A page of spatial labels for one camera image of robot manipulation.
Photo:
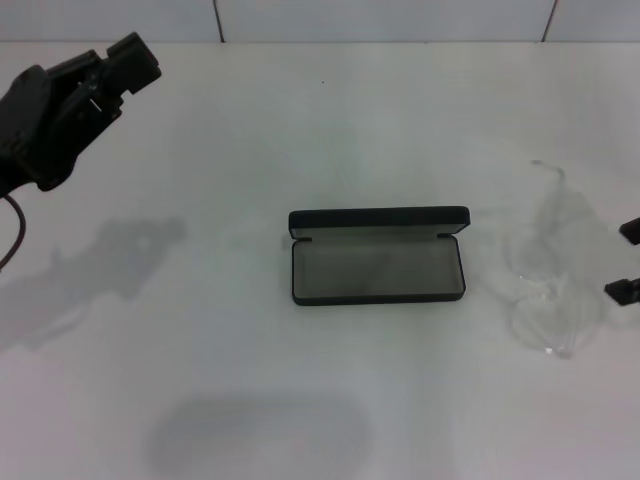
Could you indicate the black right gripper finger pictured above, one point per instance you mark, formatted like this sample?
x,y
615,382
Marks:
x,y
632,227
627,292

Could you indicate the clear white glasses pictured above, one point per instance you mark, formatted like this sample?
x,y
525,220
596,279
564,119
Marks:
x,y
545,300

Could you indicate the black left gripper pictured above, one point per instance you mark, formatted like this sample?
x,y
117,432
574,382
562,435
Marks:
x,y
30,130

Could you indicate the black glasses case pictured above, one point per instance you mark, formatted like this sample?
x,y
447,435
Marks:
x,y
375,270

